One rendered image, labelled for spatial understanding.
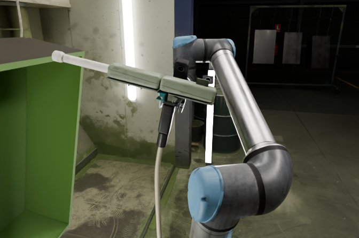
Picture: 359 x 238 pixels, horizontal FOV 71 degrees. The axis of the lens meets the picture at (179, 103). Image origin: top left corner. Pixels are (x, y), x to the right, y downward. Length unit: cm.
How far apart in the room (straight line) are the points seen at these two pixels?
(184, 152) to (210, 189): 271
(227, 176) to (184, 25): 243
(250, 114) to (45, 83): 124
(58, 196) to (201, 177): 150
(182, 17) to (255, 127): 230
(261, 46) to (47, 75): 661
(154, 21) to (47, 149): 180
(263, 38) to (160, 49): 506
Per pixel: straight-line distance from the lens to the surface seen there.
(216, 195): 56
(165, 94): 69
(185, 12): 288
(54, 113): 168
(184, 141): 319
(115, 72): 73
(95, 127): 357
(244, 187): 58
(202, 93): 67
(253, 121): 72
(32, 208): 216
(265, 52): 765
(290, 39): 785
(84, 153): 352
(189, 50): 95
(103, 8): 321
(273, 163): 63
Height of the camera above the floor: 175
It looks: 17 degrees down
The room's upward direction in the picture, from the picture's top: straight up
